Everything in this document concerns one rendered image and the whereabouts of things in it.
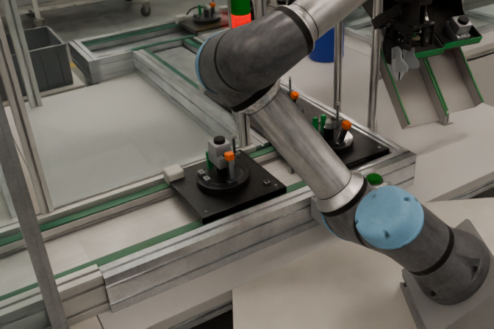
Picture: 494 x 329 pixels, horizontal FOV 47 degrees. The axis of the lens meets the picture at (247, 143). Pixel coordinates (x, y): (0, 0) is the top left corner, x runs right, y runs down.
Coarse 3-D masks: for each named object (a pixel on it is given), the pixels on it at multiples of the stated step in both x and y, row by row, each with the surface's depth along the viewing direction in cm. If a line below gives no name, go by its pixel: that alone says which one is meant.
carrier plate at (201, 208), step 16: (240, 160) 156; (192, 176) 150; (256, 176) 149; (272, 176) 148; (176, 192) 146; (192, 192) 144; (240, 192) 142; (256, 192) 142; (272, 192) 142; (192, 208) 138; (208, 208) 137; (224, 208) 137; (240, 208) 139
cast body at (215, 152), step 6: (216, 138) 142; (222, 138) 142; (210, 144) 142; (216, 144) 141; (222, 144) 141; (228, 144) 142; (210, 150) 143; (216, 150) 140; (222, 150) 141; (228, 150) 142; (210, 156) 145; (216, 156) 141; (222, 156) 142; (216, 162) 142; (222, 162) 141; (234, 162) 143; (222, 168) 142
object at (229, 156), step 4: (228, 152) 139; (224, 156) 140; (228, 156) 138; (232, 156) 139; (228, 160) 139; (232, 160) 140; (228, 164) 140; (232, 164) 140; (228, 168) 141; (232, 168) 141; (228, 172) 141; (232, 172) 141; (232, 176) 142
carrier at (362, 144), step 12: (312, 120) 162; (324, 120) 162; (336, 120) 164; (324, 132) 159; (336, 132) 163; (348, 132) 163; (360, 132) 166; (336, 144) 156; (348, 144) 157; (360, 144) 160; (372, 144) 160; (348, 156) 155; (360, 156) 154; (372, 156) 155
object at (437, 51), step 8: (368, 0) 164; (384, 0) 170; (392, 0) 171; (368, 8) 165; (384, 8) 168; (384, 32) 160; (416, 48) 158; (424, 48) 158; (432, 48) 159; (440, 48) 156; (416, 56) 154; (424, 56) 156; (432, 56) 157
